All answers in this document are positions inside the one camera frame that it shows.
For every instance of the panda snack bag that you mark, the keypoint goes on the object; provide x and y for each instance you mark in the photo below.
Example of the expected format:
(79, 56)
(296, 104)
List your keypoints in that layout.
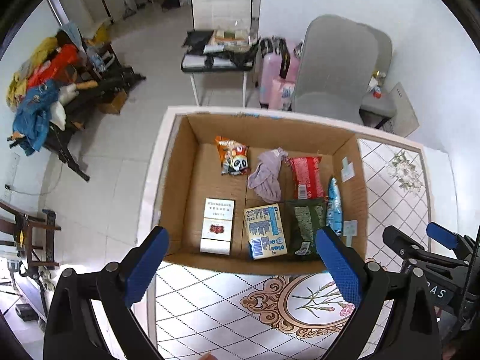
(233, 156)

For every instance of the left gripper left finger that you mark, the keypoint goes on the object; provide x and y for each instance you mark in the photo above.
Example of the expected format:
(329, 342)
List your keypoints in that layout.
(72, 330)

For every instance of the white leather chair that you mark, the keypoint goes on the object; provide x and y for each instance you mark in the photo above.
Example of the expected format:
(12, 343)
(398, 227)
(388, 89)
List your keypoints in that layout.
(227, 15)

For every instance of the yellow blue tissue pack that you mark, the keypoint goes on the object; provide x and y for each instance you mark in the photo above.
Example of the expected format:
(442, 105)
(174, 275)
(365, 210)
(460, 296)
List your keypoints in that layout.
(266, 237)

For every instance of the patterned white tablecloth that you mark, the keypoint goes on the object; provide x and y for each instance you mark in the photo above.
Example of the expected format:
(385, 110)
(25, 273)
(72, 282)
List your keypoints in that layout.
(184, 170)

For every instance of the red snack bag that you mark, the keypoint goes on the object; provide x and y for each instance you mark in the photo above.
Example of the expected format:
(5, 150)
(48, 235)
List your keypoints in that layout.
(306, 176)

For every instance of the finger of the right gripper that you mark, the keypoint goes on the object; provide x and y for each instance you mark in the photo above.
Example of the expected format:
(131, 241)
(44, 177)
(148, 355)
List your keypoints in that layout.
(460, 245)
(410, 250)

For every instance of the items on white chair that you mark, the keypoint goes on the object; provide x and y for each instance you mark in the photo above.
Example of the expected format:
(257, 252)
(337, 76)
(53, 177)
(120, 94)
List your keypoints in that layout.
(215, 50)

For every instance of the dark green snack bag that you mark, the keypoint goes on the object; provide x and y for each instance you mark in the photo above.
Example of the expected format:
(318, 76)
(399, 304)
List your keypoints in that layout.
(306, 217)

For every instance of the dark wooden chair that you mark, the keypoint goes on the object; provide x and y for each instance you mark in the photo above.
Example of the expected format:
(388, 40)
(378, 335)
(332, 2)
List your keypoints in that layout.
(21, 229)

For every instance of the white red carton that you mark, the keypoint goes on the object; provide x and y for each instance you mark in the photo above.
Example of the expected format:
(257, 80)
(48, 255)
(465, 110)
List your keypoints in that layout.
(217, 226)

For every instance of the pink suitcase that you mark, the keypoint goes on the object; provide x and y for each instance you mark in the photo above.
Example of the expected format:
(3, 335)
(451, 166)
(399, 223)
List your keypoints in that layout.
(280, 59)

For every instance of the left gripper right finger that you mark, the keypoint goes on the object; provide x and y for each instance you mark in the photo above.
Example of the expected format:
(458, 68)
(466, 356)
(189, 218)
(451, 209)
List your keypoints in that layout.
(411, 331)

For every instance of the small cardboard box on floor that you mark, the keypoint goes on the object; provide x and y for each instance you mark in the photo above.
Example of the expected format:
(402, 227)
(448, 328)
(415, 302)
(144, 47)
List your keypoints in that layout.
(115, 105)

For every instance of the grey fabric chair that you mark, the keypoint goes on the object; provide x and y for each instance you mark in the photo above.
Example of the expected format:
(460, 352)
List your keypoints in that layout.
(336, 65)

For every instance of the pile of colourful clothes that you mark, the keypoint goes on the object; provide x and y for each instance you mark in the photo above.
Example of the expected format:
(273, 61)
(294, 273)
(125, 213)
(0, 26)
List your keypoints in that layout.
(47, 83)

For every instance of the blue gold snack sachet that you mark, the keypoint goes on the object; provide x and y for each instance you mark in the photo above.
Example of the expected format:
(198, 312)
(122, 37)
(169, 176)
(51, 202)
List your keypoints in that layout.
(334, 212)

